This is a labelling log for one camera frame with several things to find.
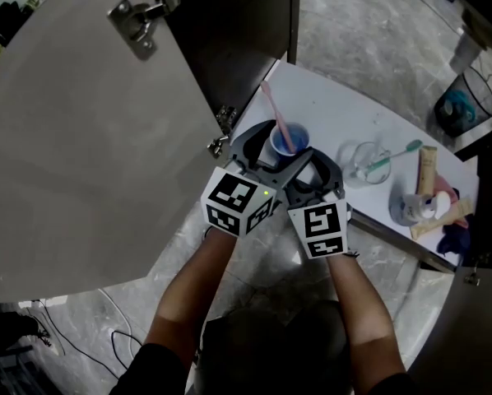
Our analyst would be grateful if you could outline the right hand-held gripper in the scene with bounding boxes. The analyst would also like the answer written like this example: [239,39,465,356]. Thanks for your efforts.
[285,150,353,260]

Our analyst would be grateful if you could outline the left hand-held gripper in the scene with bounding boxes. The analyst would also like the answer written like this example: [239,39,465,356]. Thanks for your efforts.
[200,118,315,238]

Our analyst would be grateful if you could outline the blue plastic cup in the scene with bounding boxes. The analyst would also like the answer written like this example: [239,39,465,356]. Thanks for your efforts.
[269,121,311,158]

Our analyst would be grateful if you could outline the pink toothbrush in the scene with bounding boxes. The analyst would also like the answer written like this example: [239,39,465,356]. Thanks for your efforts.
[260,80,296,154]

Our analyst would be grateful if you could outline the clear glass cup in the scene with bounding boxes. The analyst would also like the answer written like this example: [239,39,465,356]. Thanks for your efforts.
[344,140,392,188]

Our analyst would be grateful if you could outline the green toothbrush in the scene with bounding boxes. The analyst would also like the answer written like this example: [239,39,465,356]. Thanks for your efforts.
[352,139,424,179]

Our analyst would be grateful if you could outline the dark vanity cabinet with sink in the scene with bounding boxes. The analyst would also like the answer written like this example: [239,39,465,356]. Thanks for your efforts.
[142,0,492,275]

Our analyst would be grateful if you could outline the person's left forearm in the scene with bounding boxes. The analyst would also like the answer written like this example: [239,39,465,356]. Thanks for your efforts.
[145,228,241,353]

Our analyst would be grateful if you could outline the person's right forearm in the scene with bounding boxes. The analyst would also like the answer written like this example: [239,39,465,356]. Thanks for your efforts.
[326,253,407,380]

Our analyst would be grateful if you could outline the metal cabinet door hinge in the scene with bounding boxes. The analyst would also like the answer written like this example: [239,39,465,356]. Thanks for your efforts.
[463,253,492,287]
[107,0,177,61]
[207,105,237,158]

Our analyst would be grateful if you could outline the pink cloth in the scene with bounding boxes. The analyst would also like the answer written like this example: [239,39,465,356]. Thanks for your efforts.
[433,173,463,228]

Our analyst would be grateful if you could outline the dark blue cloth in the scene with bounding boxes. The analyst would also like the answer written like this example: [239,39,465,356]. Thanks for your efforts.
[434,214,473,257]

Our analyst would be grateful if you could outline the person's grey trousers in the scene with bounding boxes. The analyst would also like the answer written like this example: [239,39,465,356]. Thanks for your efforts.
[196,298,354,395]

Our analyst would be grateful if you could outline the black mesh waste bin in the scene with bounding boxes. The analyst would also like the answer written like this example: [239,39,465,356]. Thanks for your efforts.
[433,67,492,137]

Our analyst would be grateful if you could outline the grey cabinet door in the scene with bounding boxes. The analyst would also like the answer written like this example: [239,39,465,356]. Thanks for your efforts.
[406,261,492,395]
[0,0,247,304]

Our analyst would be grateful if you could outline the person's black shirt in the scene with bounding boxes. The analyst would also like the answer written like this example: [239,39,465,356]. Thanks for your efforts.
[105,342,420,395]

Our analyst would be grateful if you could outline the white floor cable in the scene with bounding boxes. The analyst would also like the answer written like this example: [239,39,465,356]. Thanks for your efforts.
[97,288,136,332]

